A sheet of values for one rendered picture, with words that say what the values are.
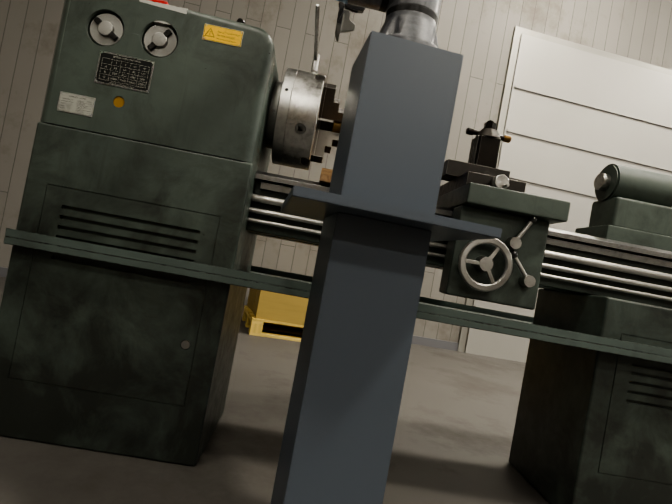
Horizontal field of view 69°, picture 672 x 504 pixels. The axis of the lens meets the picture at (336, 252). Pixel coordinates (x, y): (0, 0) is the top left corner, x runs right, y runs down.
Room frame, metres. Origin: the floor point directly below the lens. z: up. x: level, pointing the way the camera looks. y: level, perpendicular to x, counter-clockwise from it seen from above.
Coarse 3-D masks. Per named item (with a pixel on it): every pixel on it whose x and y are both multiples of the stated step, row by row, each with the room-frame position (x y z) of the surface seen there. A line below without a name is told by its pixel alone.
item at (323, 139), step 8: (320, 136) 1.62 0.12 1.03; (328, 136) 1.62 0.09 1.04; (336, 136) 1.62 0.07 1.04; (320, 144) 1.61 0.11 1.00; (328, 144) 1.61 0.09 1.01; (336, 144) 1.64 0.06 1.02; (312, 152) 1.59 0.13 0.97; (320, 152) 1.59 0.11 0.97; (328, 152) 1.64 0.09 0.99; (304, 160) 1.60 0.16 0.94; (312, 160) 1.62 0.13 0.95; (320, 160) 1.61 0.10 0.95
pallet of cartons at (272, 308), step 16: (256, 304) 3.80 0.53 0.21; (272, 304) 3.70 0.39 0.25; (288, 304) 3.72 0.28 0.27; (304, 304) 3.75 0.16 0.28; (256, 320) 3.66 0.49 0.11; (272, 320) 3.70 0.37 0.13; (288, 320) 3.73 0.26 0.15; (304, 320) 3.76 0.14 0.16; (272, 336) 3.70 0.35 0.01; (288, 336) 3.79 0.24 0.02
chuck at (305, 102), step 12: (300, 72) 1.55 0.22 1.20; (300, 84) 1.51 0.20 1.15; (312, 84) 1.52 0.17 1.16; (300, 96) 1.50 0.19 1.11; (312, 96) 1.50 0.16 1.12; (300, 108) 1.49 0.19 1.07; (312, 108) 1.50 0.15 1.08; (288, 120) 1.50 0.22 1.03; (300, 120) 1.50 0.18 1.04; (312, 120) 1.50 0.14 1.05; (288, 132) 1.51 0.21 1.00; (312, 132) 1.51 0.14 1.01; (288, 144) 1.54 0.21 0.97; (300, 144) 1.53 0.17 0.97; (312, 144) 1.53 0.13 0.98; (288, 156) 1.58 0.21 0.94; (300, 156) 1.57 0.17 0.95; (300, 168) 1.66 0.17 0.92
